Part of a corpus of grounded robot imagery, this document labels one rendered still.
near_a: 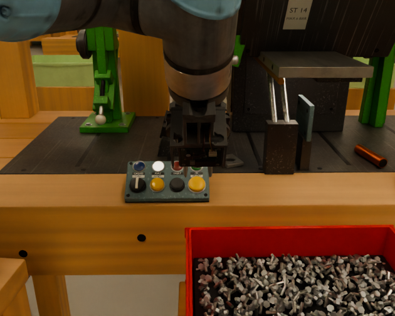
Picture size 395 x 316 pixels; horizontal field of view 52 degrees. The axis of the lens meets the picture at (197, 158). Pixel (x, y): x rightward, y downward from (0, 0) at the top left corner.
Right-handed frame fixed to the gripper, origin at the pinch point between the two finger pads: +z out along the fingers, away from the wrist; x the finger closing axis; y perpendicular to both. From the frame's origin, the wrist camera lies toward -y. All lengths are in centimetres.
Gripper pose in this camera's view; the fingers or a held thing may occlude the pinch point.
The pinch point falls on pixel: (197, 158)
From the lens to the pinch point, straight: 64.3
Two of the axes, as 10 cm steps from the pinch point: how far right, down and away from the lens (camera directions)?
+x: 10.0, -0.1, 0.1
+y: 0.1, 8.4, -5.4
